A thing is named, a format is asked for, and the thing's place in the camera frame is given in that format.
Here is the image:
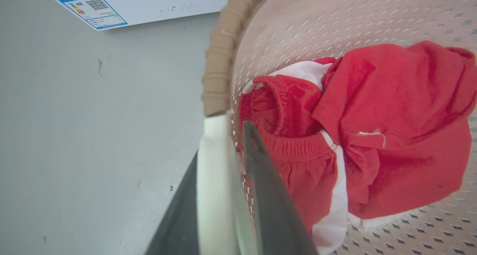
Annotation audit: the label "red t-shirt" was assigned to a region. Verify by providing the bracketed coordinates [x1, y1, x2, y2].
[312, 40, 477, 220]

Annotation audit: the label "red shorts with white stripe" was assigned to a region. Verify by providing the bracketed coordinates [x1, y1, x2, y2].
[237, 57, 349, 255]

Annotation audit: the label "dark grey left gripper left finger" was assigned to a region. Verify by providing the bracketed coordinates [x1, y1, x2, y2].
[145, 151, 200, 255]

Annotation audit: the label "white washing machine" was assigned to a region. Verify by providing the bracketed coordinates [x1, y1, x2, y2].
[39, 0, 239, 31]

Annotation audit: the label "white perforated plastic laundry basket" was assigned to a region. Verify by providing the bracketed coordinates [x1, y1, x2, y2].
[196, 0, 477, 255]

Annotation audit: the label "blue energy label sticker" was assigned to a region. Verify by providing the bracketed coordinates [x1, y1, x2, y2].
[54, 0, 128, 31]

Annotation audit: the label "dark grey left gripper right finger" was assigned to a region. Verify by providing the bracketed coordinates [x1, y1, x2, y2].
[242, 120, 318, 255]

